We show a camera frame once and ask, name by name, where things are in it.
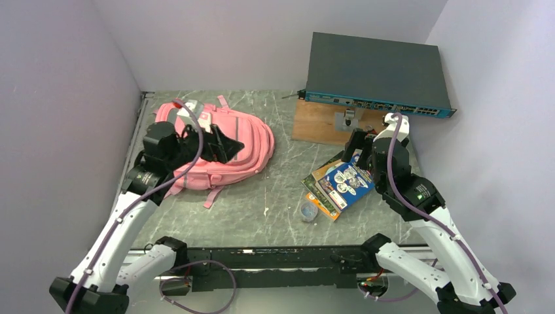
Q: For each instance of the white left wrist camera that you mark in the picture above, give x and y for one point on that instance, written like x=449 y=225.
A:
x=190 y=113

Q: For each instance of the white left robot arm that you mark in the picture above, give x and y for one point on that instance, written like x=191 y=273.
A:
x=100 y=284

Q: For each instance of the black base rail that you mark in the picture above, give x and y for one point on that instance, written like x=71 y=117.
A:
x=342 y=266

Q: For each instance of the pink student backpack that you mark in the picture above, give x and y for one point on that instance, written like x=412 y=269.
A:
x=258 y=147

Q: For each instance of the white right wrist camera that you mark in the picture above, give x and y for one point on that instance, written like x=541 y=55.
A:
x=392 y=122

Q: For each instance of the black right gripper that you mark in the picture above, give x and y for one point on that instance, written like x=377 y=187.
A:
x=359 y=139

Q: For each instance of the wooden board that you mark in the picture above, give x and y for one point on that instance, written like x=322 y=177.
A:
x=314 y=122

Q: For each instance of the grey metal bracket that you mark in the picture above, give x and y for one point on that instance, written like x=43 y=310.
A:
x=347 y=120

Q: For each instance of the blue sticker book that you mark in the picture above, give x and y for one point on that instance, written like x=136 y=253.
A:
x=346 y=184

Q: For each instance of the blue network switch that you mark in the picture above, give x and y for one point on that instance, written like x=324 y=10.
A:
x=377 y=74

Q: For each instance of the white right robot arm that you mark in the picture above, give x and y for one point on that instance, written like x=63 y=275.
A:
x=463 y=285

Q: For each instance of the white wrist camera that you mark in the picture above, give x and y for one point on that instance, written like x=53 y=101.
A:
x=392 y=122
x=190 y=113

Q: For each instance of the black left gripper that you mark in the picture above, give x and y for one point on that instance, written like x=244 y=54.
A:
x=223 y=148

